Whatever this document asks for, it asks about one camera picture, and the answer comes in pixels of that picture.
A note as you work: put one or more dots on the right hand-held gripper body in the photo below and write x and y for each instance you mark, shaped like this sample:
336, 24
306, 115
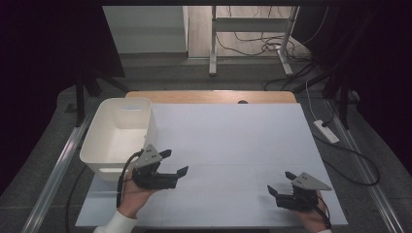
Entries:
299, 199

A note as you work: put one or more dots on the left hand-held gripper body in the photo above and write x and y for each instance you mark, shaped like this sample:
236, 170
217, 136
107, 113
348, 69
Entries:
152, 178

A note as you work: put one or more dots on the white plastic bin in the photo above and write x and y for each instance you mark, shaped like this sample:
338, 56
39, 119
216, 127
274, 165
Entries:
116, 139

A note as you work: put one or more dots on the person's right hand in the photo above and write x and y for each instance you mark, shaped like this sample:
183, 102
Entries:
314, 220

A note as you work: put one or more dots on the person's left hand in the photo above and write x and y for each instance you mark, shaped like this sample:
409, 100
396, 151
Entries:
134, 200

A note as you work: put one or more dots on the white table mat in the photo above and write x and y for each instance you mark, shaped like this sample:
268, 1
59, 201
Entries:
226, 145

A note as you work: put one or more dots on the white power strip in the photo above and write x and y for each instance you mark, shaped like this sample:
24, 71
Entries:
326, 131

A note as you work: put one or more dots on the person's left white sleeve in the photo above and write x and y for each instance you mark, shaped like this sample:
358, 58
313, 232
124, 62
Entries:
118, 225

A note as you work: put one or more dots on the wooden table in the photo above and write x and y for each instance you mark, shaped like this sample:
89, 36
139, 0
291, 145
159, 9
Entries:
194, 97

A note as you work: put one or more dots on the black table grommet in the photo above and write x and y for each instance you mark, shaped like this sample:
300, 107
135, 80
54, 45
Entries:
242, 102

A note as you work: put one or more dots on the black metal stand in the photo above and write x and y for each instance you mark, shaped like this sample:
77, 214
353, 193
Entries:
343, 103
80, 97

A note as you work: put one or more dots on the white cabinet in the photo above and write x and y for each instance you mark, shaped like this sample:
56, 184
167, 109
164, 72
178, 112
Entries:
145, 29

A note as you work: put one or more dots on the aluminium floor rail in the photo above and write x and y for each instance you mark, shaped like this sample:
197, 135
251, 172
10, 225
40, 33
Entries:
55, 181
372, 187

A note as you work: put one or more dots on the grey metal desk frame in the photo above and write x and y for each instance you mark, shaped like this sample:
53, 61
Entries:
212, 48

